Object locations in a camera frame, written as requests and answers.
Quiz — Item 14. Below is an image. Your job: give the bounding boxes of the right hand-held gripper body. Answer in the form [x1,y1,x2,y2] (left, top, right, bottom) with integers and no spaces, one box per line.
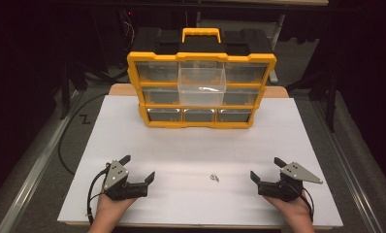
[257,161,324,203]

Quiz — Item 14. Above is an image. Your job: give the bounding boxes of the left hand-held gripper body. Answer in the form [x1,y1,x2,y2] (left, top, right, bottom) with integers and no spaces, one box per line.
[102,159,149,201]

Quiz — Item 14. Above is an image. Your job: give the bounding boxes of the clear plastic drawer bin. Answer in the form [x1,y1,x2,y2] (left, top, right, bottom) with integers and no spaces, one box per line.
[177,61,228,107]

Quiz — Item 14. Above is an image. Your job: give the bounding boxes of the yellow black organizer cabinet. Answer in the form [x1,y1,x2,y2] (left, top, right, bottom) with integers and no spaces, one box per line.
[126,27,277,130]

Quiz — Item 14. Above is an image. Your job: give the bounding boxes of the person's right hand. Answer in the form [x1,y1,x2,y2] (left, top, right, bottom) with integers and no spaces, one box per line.
[262,193,313,225]

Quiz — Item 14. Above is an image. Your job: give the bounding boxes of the person's left hand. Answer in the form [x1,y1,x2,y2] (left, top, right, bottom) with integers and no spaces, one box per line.
[95,193,139,225]

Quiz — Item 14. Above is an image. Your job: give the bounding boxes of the white table board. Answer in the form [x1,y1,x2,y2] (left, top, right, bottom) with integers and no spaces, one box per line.
[57,94,344,228]

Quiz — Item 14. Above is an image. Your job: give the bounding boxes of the set of closed cabinet drawers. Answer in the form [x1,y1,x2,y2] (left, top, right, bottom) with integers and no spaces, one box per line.
[135,61,269,123]

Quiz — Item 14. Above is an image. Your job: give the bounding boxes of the wooden table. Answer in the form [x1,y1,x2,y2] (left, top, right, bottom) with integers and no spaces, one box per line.
[64,83,338,231]

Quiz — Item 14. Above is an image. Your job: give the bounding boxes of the black metal stand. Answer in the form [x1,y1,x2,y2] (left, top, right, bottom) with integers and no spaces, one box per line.
[286,69,339,133]
[59,57,88,120]

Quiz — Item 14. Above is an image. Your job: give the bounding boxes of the grey metal leg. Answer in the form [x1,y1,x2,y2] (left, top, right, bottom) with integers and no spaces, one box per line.
[268,14,286,85]

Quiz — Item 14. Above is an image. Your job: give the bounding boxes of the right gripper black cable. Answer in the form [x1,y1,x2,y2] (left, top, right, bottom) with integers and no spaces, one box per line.
[299,185,315,223]

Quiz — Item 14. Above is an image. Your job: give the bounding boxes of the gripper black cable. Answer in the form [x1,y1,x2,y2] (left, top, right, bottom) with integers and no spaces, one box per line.
[85,168,111,226]
[299,185,315,223]

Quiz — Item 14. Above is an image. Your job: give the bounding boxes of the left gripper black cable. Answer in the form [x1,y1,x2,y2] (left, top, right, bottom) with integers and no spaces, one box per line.
[85,168,111,226]

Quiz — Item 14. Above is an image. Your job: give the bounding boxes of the metal floor rail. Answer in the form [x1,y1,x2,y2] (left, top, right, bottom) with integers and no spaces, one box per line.
[311,100,381,233]
[0,90,80,233]

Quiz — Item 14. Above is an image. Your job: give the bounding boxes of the black floor cable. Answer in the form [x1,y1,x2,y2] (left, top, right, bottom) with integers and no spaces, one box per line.
[57,91,110,176]

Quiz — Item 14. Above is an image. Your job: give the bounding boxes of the bundle of thin wires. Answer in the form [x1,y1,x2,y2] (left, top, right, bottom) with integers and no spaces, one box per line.
[117,9,137,50]

